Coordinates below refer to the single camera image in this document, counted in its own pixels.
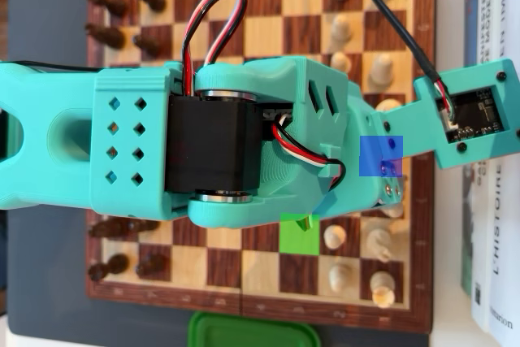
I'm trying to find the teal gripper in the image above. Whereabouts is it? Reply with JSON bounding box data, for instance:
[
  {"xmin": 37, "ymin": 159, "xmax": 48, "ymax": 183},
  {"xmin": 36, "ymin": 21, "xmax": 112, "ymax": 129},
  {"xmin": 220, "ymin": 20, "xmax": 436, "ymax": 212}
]
[{"xmin": 320, "ymin": 81, "xmax": 405, "ymax": 219}]

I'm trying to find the light wood bishop chess piece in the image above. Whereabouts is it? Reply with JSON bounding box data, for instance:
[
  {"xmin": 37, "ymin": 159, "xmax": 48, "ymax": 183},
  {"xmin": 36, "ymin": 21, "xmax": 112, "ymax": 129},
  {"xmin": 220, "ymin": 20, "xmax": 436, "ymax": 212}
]
[
  {"xmin": 368, "ymin": 53, "xmax": 396, "ymax": 89},
  {"xmin": 379, "ymin": 200, "xmax": 405, "ymax": 219}
]

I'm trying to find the light wood knight chess piece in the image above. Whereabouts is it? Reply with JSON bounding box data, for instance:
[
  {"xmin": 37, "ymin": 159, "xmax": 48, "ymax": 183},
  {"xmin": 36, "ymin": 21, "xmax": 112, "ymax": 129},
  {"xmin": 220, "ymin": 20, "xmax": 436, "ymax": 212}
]
[{"xmin": 365, "ymin": 228, "xmax": 394, "ymax": 262}]

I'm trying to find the light wood pawn chess piece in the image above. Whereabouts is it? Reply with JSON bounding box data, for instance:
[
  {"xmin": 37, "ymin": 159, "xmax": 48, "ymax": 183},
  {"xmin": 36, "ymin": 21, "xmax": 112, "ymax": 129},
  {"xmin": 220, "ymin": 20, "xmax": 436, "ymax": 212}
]
[
  {"xmin": 331, "ymin": 13, "xmax": 353, "ymax": 43},
  {"xmin": 327, "ymin": 262, "xmax": 353, "ymax": 292},
  {"xmin": 329, "ymin": 50, "xmax": 353, "ymax": 79},
  {"xmin": 323, "ymin": 224, "xmax": 348, "ymax": 249}
]

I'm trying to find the light wood king chess piece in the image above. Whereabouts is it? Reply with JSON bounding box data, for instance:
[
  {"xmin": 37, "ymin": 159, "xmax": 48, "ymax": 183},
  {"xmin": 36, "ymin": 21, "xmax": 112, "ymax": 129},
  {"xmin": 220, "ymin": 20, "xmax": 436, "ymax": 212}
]
[{"xmin": 375, "ymin": 97, "xmax": 407, "ymax": 115}]

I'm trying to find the light wood rook chess piece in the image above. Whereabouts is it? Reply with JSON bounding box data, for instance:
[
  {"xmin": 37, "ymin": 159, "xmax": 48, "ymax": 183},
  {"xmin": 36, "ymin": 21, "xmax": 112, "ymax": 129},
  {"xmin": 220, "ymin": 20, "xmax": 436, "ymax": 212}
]
[{"xmin": 369, "ymin": 270, "xmax": 397, "ymax": 310}]

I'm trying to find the dark brown knight chess piece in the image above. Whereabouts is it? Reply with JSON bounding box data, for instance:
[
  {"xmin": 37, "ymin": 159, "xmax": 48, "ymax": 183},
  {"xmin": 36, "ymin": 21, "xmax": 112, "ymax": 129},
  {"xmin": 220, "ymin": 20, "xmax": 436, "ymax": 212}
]
[
  {"xmin": 87, "ymin": 216, "xmax": 129, "ymax": 239},
  {"xmin": 84, "ymin": 23, "xmax": 127, "ymax": 50}
]

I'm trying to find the dark brown rook chess piece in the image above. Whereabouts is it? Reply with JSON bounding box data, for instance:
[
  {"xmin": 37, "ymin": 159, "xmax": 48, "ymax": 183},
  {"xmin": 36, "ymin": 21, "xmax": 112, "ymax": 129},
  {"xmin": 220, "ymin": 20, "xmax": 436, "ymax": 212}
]
[
  {"xmin": 85, "ymin": 0, "xmax": 129, "ymax": 18},
  {"xmin": 87, "ymin": 253, "xmax": 131, "ymax": 283}
]

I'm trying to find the wooden folding chessboard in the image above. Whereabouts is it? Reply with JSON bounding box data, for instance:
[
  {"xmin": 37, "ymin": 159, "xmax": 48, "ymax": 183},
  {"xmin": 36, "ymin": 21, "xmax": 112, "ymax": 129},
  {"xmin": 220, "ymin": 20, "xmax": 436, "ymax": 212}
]
[{"xmin": 84, "ymin": 0, "xmax": 438, "ymax": 334}]

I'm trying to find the white Gabrielle Chanel book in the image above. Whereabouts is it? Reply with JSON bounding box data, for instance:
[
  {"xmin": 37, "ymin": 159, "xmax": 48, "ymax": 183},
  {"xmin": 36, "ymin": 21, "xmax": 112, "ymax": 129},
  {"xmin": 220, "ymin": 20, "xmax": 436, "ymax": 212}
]
[{"xmin": 470, "ymin": 0, "xmax": 505, "ymax": 332}]

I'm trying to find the green plastic container lid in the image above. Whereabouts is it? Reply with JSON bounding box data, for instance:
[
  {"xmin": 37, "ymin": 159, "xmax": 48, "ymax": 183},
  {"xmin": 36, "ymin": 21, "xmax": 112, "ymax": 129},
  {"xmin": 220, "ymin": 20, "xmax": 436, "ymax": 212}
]
[{"xmin": 186, "ymin": 310, "xmax": 322, "ymax": 347}]

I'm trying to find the red white black servo cable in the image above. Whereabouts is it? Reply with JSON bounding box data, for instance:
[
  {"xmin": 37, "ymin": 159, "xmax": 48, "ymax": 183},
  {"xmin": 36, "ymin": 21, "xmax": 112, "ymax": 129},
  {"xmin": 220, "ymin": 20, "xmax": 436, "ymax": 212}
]
[
  {"xmin": 181, "ymin": 0, "xmax": 248, "ymax": 96},
  {"xmin": 272, "ymin": 114, "xmax": 347, "ymax": 190}
]

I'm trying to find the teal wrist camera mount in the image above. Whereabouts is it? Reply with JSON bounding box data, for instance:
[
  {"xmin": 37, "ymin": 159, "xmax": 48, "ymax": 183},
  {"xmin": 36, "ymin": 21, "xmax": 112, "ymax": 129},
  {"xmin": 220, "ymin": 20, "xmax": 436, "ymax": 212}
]
[{"xmin": 413, "ymin": 58, "xmax": 520, "ymax": 170}]

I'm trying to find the black camera cable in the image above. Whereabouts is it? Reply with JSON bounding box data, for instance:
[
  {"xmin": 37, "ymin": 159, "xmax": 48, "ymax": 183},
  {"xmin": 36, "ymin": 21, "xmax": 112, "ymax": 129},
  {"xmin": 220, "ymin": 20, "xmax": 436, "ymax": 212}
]
[{"xmin": 340, "ymin": 0, "xmax": 442, "ymax": 82}]

